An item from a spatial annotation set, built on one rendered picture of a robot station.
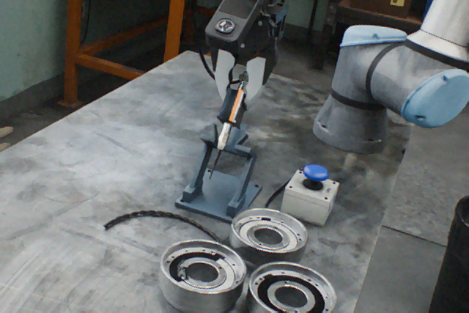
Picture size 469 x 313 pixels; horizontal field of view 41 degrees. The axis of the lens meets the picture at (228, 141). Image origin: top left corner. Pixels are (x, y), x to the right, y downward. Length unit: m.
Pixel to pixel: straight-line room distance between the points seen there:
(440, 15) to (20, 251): 0.75
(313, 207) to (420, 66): 0.31
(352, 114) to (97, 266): 0.61
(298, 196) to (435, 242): 1.73
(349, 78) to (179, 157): 0.36
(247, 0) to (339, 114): 0.46
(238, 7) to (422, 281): 1.72
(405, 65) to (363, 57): 0.10
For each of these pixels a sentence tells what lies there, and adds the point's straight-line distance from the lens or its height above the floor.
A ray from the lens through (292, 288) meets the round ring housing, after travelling 0.79.
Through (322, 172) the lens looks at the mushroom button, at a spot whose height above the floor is 0.87.
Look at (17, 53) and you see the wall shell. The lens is 3.00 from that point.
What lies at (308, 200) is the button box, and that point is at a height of 0.84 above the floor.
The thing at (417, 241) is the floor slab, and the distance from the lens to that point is 2.62.
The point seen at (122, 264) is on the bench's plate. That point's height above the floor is 0.80.
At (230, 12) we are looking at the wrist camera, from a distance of 0.82.
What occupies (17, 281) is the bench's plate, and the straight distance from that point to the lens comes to 0.80.
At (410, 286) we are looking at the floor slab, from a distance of 2.35.
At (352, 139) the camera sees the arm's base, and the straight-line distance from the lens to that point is 1.23.
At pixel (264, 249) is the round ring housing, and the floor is 0.84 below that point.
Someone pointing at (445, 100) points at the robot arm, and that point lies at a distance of 1.12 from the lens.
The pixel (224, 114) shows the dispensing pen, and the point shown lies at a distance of 0.90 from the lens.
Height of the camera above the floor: 1.30
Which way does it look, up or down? 25 degrees down
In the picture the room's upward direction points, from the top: 10 degrees clockwise
